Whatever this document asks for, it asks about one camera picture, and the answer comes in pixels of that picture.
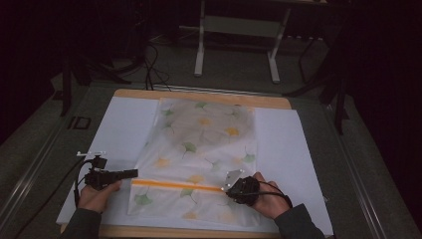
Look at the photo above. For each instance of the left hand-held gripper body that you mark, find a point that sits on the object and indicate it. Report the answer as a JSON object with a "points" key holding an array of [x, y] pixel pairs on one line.
{"points": [[99, 177]]}

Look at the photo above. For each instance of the person's right hand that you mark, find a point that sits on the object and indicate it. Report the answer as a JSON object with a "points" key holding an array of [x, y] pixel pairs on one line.
{"points": [[272, 202]]}

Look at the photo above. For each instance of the metal floor strip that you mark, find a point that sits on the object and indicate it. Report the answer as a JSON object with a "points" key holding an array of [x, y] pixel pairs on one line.
{"points": [[212, 90]]}

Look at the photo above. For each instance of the white metal table frame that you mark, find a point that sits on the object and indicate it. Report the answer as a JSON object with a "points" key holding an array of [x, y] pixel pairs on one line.
{"points": [[239, 26]]}

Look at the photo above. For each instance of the dark metal stand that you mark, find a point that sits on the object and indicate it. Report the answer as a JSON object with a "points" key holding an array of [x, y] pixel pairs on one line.
{"points": [[66, 86], [338, 99]]}

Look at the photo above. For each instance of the wooden table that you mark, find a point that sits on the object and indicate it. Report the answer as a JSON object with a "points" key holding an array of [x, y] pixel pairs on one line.
{"points": [[199, 96]]}

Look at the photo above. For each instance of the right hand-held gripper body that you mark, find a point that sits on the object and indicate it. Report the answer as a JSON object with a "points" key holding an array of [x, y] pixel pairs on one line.
{"points": [[245, 191]]}

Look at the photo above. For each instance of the metal floor rail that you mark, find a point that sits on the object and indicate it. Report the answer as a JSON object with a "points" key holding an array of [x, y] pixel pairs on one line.
{"points": [[358, 172], [30, 179]]}

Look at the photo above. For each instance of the white table sheet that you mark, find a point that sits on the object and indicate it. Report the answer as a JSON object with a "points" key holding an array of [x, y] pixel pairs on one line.
{"points": [[126, 126]]}

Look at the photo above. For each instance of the person's left hand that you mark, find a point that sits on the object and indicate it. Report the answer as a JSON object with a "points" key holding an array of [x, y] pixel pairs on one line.
{"points": [[94, 199]]}

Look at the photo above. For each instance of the star-patterned white cloth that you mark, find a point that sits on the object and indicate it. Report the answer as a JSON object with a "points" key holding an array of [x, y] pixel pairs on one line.
{"points": [[199, 149]]}

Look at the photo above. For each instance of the black floor box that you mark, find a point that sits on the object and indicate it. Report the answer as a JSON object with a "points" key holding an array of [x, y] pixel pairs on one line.
{"points": [[79, 122]]}

